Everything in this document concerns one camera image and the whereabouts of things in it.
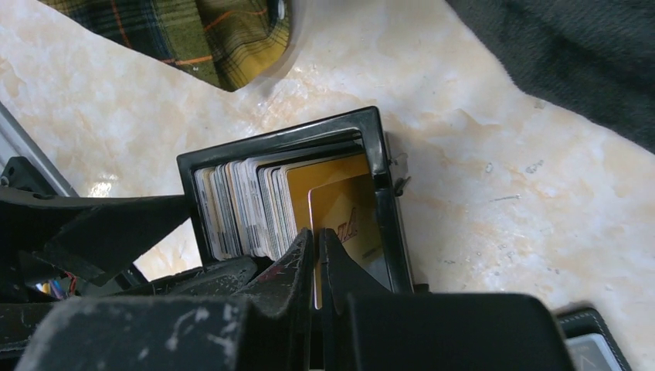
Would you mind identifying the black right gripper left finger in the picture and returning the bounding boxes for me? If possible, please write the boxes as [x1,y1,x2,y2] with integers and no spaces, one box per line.
[17,230,314,370]

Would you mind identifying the black floral pillow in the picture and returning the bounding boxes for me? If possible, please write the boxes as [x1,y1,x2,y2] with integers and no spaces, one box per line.
[450,1,654,151]

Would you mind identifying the black plastic card tray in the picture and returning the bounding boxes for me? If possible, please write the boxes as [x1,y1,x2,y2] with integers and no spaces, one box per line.
[177,106,412,292]

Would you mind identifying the yellow plaid cloth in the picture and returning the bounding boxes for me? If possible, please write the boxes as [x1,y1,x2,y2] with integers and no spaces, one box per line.
[46,0,292,92]

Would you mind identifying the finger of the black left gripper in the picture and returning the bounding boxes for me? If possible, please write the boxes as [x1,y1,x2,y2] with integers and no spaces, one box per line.
[1,187,189,286]
[120,257,258,296]

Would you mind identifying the gold credit card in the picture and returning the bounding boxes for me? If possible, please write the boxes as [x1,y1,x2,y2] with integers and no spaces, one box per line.
[308,175,391,289]

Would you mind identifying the white credit card stack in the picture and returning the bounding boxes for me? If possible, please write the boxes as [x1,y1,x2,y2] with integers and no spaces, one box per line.
[193,145,369,260]

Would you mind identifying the aluminium front frame rail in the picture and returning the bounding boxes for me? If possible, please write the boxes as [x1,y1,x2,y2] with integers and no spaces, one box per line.
[1,104,77,197]

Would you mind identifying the black blue card holder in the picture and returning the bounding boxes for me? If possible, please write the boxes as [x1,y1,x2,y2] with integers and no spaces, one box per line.
[556,307,632,371]

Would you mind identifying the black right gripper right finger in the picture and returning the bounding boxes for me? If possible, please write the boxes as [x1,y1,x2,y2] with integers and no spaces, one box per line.
[319,229,574,370]

